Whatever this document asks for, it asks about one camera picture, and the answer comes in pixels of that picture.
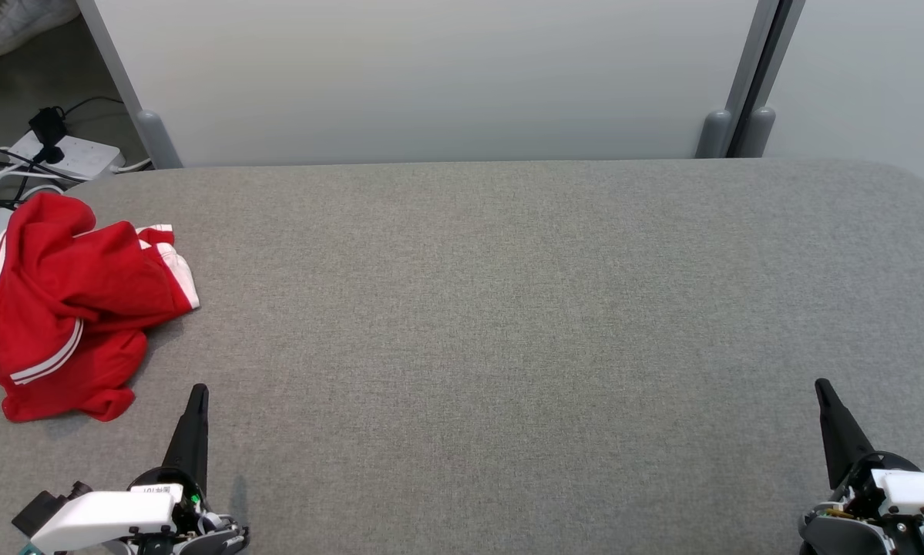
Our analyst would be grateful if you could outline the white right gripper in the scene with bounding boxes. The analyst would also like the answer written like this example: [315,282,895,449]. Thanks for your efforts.
[798,378,924,555]

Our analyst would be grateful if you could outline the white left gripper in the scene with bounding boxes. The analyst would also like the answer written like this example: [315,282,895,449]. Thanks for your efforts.
[29,383,250,555]

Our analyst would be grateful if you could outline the red Bulls 23 jersey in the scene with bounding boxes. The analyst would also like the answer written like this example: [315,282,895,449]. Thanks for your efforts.
[0,224,150,423]

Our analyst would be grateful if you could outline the black plug adapter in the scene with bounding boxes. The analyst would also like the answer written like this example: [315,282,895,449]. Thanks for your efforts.
[29,107,68,165]

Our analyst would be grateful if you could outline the wide white partition panel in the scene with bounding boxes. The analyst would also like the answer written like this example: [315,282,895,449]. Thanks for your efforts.
[76,0,782,170]

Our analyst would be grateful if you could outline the white sneaker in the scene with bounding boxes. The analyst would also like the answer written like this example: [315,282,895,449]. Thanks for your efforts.
[0,0,82,59]

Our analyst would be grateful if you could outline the white partition panel grey frame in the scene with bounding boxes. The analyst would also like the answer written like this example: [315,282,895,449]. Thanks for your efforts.
[739,0,924,201]

